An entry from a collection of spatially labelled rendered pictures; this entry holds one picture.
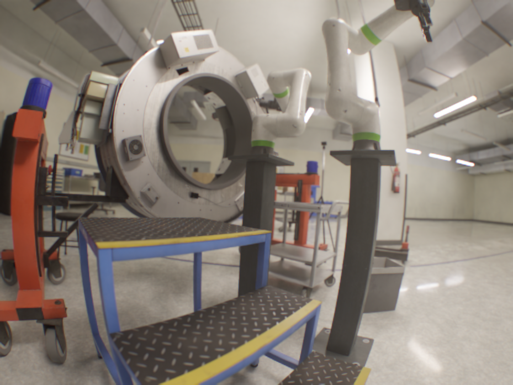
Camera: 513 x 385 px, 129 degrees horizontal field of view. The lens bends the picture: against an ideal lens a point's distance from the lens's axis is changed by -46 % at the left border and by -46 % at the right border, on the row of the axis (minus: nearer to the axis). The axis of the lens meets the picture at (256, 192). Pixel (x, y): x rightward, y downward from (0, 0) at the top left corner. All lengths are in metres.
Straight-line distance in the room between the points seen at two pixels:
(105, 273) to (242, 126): 1.66
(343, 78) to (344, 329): 1.05
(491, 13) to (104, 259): 4.67
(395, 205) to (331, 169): 7.10
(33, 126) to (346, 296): 1.41
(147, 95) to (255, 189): 0.83
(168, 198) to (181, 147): 9.93
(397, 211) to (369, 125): 3.43
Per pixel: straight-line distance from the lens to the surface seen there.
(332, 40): 1.07
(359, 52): 1.23
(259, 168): 1.16
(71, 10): 4.71
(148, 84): 1.45
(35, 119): 1.00
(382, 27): 1.17
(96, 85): 1.43
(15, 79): 6.39
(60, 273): 1.84
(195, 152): 11.02
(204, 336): 0.55
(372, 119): 1.01
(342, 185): 11.17
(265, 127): 1.20
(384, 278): 1.57
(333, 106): 0.90
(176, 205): 1.44
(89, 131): 1.44
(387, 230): 4.25
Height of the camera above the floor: 0.72
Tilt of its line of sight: 1 degrees up
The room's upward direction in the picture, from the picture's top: 4 degrees clockwise
